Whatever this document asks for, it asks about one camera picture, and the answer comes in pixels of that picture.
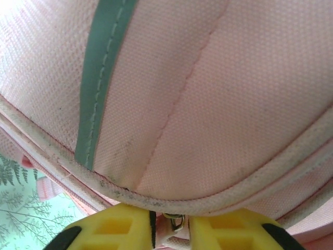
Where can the floral table cloth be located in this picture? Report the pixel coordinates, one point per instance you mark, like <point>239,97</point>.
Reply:
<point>23,213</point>

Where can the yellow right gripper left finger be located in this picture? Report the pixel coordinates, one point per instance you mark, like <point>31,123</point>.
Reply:
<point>114,229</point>

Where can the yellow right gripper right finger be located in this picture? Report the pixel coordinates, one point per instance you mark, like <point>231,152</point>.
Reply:
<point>234,234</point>

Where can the pink student backpack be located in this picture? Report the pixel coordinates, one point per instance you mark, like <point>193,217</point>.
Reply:
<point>208,91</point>

